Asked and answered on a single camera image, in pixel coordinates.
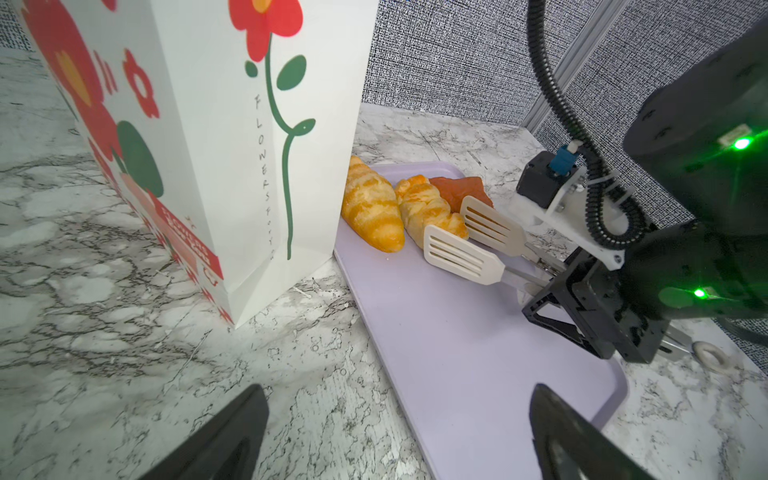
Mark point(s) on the white paper bag red flower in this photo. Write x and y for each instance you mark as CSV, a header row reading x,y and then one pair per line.
x,y
227,126

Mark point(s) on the striped croissant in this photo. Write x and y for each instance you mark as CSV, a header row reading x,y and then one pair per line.
x,y
370,208

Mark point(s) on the lavender plastic tray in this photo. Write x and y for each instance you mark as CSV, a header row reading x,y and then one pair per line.
x,y
463,361

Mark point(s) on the reddish brown croissant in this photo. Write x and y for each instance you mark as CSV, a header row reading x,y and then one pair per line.
x,y
455,190

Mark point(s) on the twisted golden bread roll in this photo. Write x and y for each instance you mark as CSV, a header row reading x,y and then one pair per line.
x,y
421,204

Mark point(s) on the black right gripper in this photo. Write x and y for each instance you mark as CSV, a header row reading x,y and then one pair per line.
x,y
583,304

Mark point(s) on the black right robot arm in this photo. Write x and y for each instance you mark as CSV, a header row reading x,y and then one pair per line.
x,y
703,138

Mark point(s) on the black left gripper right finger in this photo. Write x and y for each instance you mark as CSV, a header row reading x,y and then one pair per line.
x,y
569,447

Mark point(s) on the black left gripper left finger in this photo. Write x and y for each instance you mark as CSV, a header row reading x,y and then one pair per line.
x,y
226,447

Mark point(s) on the white slotted serving tongs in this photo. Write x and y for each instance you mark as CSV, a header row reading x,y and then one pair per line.
x,y
497,252

